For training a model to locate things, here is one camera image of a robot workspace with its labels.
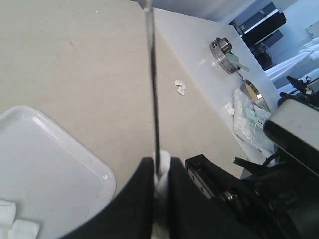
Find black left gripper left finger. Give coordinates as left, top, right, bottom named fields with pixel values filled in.
left=63, top=157, right=154, bottom=239

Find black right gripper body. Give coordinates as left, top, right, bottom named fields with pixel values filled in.
left=185, top=154, right=319, bottom=239

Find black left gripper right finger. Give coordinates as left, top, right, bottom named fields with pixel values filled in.
left=168, top=157, right=249, bottom=239

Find white marshmallow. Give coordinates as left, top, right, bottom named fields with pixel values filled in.
left=0, top=200, right=16, bottom=225
left=8, top=219, right=40, bottom=239
left=151, top=150, right=171, bottom=239

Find white marshmallow top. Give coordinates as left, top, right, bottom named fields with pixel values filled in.
left=8, top=219, right=40, bottom=239

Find white marshmallow bottom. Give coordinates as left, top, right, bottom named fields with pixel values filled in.
left=0, top=200, right=16, bottom=225

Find thin metal skewer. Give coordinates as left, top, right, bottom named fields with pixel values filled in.
left=137, top=0, right=160, bottom=174

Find white plastic tray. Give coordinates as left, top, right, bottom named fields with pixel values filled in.
left=0, top=106, right=116, bottom=239

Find clear plastic marshmallow bag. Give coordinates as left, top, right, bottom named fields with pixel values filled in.
left=233, top=89, right=275, bottom=157

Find white crumb on shelf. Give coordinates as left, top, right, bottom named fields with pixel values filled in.
left=224, top=102, right=235, bottom=115

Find white marshmallow crumbs on table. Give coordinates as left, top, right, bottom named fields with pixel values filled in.
left=175, top=80, right=187, bottom=96

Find white side shelf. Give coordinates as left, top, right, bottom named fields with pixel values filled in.
left=152, top=7, right=282, bottom=180

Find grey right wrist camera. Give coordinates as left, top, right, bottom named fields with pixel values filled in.
left=263, top=99, right=319, bottom=176

